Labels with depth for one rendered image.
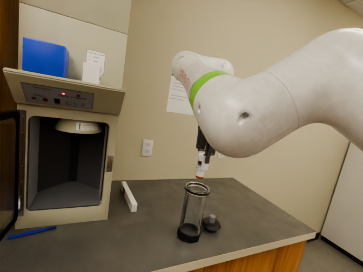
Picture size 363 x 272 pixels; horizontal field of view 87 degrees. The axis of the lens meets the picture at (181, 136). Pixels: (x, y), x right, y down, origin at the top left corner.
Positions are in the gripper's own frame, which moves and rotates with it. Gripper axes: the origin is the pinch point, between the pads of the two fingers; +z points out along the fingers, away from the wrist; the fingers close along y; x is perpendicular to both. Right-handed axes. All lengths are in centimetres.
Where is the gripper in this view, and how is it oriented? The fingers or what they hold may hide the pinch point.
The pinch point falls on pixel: (202, 161)
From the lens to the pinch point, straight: 78.5
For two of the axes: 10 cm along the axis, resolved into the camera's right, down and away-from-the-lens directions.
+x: -9.0, -0.7, -4.3
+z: -1.6, 9.7, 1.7
